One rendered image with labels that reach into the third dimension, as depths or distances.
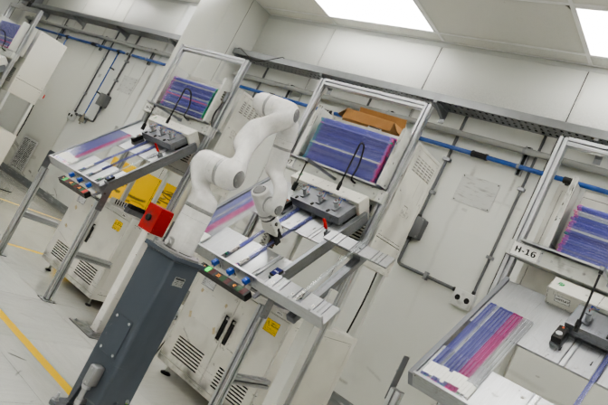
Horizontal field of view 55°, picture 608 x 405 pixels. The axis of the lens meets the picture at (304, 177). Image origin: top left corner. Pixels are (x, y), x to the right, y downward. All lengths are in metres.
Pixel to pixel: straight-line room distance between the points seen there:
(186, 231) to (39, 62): 4.82
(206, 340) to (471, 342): 1.42
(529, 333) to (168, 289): 1.37
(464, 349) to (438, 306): 2.04
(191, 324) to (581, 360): 1.89
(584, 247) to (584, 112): 2.06
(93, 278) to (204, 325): 1.03
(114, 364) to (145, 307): 0.23
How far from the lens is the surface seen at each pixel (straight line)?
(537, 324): 2.49
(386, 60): 5.35
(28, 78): 6.90
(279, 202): 2.61
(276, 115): 2.43
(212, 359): 3.13
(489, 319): 2.45
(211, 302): 3.20
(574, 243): 2.61
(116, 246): 3.90
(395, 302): 4.46
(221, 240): 2.93
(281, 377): 2.54
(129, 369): 2.39
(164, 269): 2.27
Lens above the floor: 0.95
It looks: 6 degrees up
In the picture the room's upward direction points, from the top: 27 degrees clockwise
